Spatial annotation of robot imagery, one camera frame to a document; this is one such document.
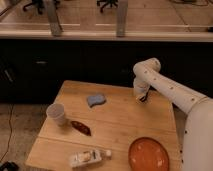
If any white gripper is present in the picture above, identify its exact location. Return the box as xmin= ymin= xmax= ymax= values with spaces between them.
xmin=133 ymin=78 xmax=150 ymax=100

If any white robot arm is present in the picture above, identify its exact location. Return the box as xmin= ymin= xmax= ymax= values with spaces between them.
xmin=133 ymin=58 xmax=213 ymax=171

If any orange plate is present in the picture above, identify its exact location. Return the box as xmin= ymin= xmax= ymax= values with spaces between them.
xmin=128 ymin=137 xmax=170 ymax=171

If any dark red chili pepper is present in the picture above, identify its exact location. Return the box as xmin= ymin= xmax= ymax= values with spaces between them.
xmin=71 ymin=121 xmax=91 ymax=136

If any white plastic bottle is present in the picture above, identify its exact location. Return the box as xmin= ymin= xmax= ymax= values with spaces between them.
xmin=69 ymin=149 xmax=112 ymax=168

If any black office chair right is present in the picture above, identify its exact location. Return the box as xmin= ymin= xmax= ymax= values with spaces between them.
xmin=96 ymin=0 xmax=118 ymax=13

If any black office chair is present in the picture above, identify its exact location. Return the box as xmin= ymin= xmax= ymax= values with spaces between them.
xmin=22 ymin=0 xmax=61 ymax=16
xmin=96 ymin=0 xmax=118 ymax=13

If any black office chair left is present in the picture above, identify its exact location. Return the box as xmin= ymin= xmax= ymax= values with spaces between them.
xmin=22 ymin=0 xmax=61 ymax=16

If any black device on floor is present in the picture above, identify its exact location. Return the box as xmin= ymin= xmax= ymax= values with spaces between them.
xmin=0 ymin=162 xmax=19 ymax=171

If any grey metal post right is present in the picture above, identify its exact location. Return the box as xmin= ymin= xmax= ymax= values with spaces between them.
xmin=116 ymin=0 xmax=128 ymax=37

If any grey metal post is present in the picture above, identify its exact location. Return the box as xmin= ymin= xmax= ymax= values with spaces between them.
xmin=116 ymin=0 xmax=128 ymax=37
xmin=44 ymin=0 xmax=62 ymax=36

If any grey metal post left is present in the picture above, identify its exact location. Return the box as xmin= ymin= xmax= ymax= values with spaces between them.
xmin=44 ymin=0 xmax=62 ymax=36

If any black cable left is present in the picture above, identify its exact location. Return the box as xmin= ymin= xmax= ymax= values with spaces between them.
xmin=0 ymin=103 xmax=15 ymax=163

